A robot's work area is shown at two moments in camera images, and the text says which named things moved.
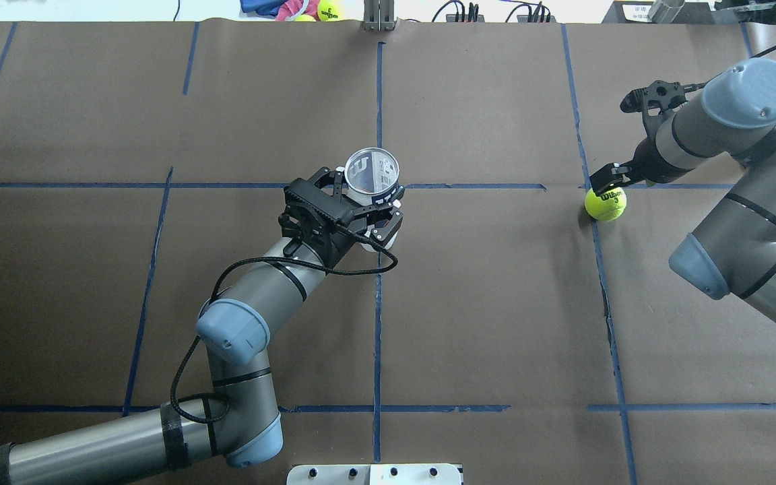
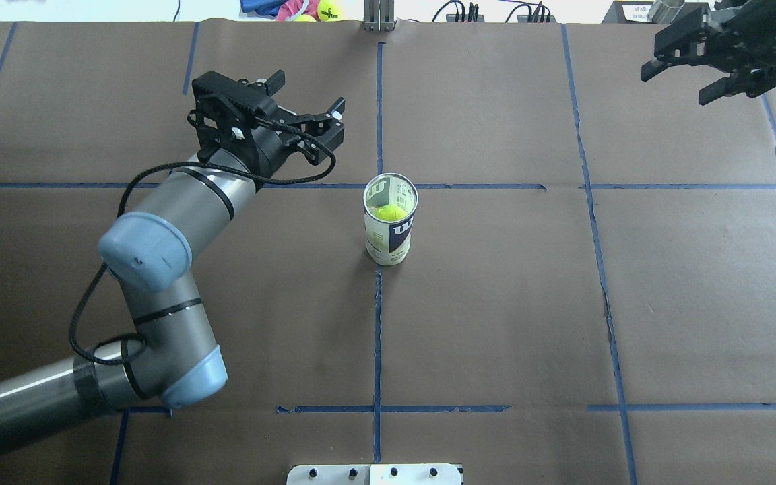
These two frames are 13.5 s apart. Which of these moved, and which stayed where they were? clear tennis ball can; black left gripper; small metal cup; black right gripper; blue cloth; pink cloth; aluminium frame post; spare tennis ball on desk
Moved: clear tennis ball can; black left gripper; black right gripper
Stayed: spare tennis ball on desk; pink cloth; small metal cup; blue cloth; aluminium frame post
